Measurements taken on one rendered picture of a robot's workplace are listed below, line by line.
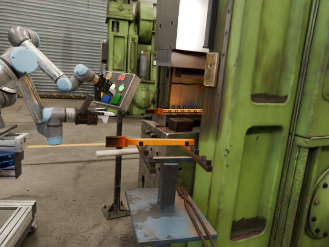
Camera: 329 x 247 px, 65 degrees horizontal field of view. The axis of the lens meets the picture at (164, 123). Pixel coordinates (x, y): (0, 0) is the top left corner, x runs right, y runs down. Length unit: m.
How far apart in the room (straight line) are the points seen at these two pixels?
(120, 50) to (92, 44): 3.14
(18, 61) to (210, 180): 1.08
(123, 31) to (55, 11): 3.57
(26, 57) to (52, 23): 8.25
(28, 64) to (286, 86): 1.28
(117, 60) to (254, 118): 5.39
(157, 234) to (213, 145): 0.59
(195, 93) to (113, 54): 4.72
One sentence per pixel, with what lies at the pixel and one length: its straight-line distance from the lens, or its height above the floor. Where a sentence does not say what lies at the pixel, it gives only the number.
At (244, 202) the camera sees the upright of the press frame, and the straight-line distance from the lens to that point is 1.62.
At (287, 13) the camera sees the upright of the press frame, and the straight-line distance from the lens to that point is 1.57.
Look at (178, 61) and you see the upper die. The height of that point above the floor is 1.30.
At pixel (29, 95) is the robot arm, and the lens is 1.49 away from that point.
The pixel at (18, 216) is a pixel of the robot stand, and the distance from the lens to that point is 2.06.
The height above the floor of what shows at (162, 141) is 0.94.
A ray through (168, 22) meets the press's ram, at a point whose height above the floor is 1.52.
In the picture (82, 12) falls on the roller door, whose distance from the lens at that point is 9.64.
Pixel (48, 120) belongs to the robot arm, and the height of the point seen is 0.96.
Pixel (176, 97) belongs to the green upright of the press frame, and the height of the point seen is 1.07.
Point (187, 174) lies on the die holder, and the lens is 1.55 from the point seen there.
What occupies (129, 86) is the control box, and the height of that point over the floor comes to 1.11.
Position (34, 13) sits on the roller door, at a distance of 9.59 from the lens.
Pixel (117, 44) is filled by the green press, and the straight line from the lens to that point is 6.53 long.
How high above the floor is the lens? 1.25
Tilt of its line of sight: 12 degrees down
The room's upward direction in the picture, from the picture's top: 5 degrees clockwise
